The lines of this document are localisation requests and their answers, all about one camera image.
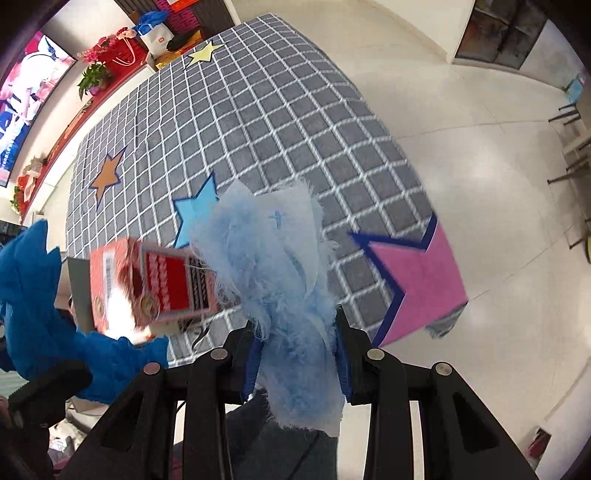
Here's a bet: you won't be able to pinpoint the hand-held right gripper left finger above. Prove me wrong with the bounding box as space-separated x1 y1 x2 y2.
60 320 264 480

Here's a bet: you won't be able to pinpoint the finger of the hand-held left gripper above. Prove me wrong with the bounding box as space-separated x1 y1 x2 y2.
9 360 93 421

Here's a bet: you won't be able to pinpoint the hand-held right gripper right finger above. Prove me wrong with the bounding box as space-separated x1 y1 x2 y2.
333 305 539 480

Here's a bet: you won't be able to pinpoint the blue fluffy cloth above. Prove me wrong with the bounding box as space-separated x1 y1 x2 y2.
0 219 169 402

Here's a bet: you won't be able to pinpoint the light blue fuzzy cloth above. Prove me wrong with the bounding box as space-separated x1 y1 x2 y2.
189 178 345 437

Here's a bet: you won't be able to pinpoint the person's dark trousers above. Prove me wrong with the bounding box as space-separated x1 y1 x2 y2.
173 390 342 480

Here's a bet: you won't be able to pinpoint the red gift boxes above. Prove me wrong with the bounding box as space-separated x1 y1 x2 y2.
11 157 48 215

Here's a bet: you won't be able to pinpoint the white cabinet with red top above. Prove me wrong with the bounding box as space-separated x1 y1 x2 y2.
21 60 155 223

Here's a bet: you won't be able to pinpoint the grey checked star mat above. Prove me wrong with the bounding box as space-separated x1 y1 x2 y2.
65 14 469 365

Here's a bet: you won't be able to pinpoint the green potted plant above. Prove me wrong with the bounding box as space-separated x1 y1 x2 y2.
78 62 112 100

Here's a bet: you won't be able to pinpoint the red flower gift bag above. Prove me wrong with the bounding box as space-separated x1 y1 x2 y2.
76 28 149 75

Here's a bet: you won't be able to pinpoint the white paper bag blue lining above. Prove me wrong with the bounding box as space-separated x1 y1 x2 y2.
136 11 175 54

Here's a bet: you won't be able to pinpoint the blue seat metal chair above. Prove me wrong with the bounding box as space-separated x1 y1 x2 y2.
549 71 585 124

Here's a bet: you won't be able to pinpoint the wall television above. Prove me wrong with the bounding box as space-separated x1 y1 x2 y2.
0 30 78 188

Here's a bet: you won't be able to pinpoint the metal frame chair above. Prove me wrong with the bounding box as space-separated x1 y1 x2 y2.
547 131 591 186

